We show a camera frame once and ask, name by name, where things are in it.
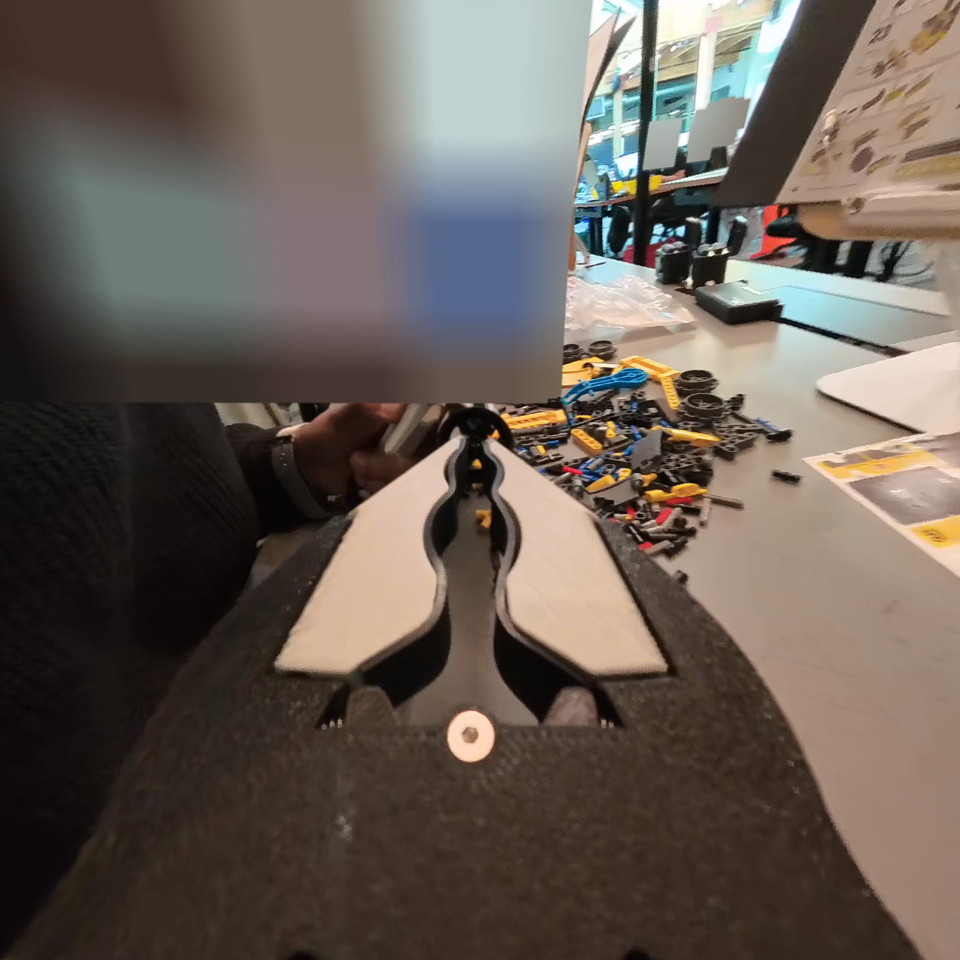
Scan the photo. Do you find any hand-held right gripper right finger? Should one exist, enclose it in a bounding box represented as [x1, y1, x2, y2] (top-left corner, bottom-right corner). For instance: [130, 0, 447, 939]
[486, 437, 670, 682]

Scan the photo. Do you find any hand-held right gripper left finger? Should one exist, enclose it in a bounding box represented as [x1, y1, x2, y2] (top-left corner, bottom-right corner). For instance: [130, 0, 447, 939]
[273, 437, 460, 684]

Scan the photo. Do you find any black toy wheel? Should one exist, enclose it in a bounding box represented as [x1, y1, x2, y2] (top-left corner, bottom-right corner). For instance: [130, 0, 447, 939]
[437, 406, 519, 530]

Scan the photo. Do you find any pile of toy building pieces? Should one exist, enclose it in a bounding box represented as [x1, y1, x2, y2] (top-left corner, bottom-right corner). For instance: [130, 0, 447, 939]
[517, 341, 796, 560]

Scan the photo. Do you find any person's left forearm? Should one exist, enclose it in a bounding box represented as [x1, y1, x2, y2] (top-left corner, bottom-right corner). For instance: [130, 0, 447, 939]
[223, 422, 303, 537]

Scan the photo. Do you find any person's left hand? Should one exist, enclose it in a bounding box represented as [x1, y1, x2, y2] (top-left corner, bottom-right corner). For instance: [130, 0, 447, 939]
[300, 403, 410, 502]

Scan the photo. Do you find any grey wristwatch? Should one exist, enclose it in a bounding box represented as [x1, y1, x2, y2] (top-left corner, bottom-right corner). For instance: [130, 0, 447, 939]
[271, 433, 335, 520]

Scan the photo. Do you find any clear plastic bag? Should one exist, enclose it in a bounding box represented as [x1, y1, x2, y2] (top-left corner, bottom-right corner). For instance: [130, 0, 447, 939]
[564, 273, 696, 333]

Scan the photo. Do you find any yellow and grey instruction booklet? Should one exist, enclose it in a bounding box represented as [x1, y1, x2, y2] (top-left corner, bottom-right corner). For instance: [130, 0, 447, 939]
[802, 431, 960, 579]

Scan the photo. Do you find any flat black box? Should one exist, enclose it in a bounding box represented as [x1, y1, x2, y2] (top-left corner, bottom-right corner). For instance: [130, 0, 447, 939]
[693, 279, 783, 326]

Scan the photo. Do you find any background workbench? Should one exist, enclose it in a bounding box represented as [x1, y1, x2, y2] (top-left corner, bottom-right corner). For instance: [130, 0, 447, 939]
[573, 168, 730, 220]

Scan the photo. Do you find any white document stand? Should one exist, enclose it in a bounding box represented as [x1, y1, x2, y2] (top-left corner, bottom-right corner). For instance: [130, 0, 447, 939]
[795, 187, 960, 434]

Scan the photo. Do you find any black stand board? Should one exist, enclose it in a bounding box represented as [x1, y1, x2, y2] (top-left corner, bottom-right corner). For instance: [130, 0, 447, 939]
[711, 0, 880, 210]

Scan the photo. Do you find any printed instruction sheet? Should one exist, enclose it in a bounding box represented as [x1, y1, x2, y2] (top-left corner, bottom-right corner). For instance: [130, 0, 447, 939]
[776, 0, 960, 205]

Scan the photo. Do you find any black metal post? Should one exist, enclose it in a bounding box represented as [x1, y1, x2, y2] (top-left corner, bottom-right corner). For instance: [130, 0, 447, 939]
[632, 0, 663, 265]

